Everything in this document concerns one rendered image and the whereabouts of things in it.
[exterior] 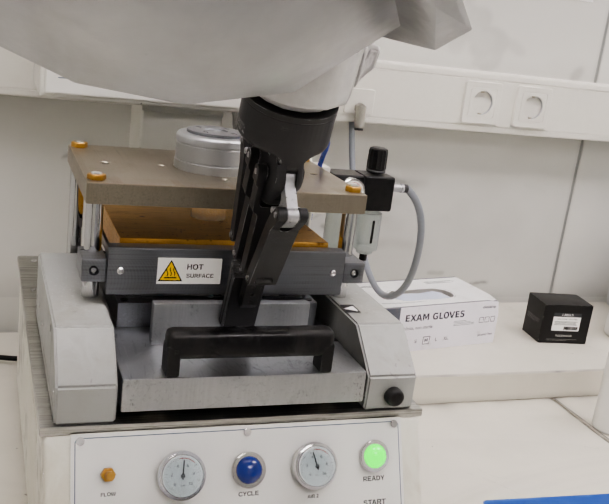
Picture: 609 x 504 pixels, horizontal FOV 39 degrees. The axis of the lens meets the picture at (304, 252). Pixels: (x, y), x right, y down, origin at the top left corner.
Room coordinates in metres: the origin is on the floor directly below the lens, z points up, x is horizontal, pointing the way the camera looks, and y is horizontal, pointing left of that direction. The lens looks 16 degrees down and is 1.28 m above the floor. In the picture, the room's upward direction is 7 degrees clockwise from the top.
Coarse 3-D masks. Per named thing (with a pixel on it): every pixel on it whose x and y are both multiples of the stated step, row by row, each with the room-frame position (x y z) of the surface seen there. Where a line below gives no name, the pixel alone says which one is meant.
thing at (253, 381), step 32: (160, 320) 0.73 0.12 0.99; (192, 320) 0.74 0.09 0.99; (256, 320) 0.77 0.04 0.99; (288, 320) 0.78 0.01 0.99; (128, 352) 0.71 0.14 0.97; (160, 352) 0.72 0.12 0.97; (128, 384) 0.65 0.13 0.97; (160, 384) 0.66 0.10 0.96; (192, 384) 0.67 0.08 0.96; (224, 384) 0.68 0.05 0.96; (256, 384) 0.69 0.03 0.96; (288, 384) 0.71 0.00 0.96; (320, 384) 0.72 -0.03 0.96; (352, 384) 0.73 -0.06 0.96
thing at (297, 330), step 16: (176, 336) 0.67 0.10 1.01; (192, 336) 0.67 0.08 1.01; (208, 336) 0.68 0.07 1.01; (224, 336) 0.68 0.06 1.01; (240, 336) 0.69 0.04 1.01; (256, 336) 0.69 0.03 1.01; (272, 336) 0.70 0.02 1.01; (288, 336) 0.70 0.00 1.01; (304, 336) 0.71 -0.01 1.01; (320, 336) 0.71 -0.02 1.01; (176, 352) 0.67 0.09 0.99; (192, 352) 0.67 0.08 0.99; (208, 352) 0.68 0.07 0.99; (224, 352) 0.68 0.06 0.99; (240, 352) 0.69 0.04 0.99; (256, 352) 0.69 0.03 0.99; (272, 352) 0.70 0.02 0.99; (288, 352) 0.70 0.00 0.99; (304, 352) 0.71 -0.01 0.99; (320, 352) 0.72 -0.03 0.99; (176, 368) 0.67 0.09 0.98; (320, 368) 0.72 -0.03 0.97
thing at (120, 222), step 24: (120, 216) 0.83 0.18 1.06; (144, 216) 0.84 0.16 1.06; (168, 216) 0.85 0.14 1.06; (192, 216) 0.86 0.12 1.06; (216, 216) 0.86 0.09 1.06; (120, 240) 0.76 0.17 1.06; (144, 240) 0.77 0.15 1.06; (168, 240) 0.77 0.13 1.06; (192, 240) 0.78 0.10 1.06; (216, 240) 0.79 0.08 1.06; (312, 240) 0.83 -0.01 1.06
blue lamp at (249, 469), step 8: (248, 456) 0.67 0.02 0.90; (240, 464) 0.67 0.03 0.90; (248, 464) 0.67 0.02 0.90; (256, 464) 0.67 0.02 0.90; (240, 472) 0.66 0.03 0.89; (248, 472) 0.66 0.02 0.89; (256, 472) 0.67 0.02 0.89; (240, 480) 0.66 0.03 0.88; (248, 480) 0.66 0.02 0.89; (256, 480) 0.67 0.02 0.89
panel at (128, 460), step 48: (144, 432) 0.66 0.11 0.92; (192, 432) 0.67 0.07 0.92; (240, 432) 0.68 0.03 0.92; (288, 432) 0.70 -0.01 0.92; (336, 432) 0.72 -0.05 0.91; (384, 432) 0.73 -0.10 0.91; (96, 480) 0.63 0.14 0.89; (144, 480) 0.64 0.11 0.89; (288, 480) 0.68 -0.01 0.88; (336, 480) 0.70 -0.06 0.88; (384, 480) 0.71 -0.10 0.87
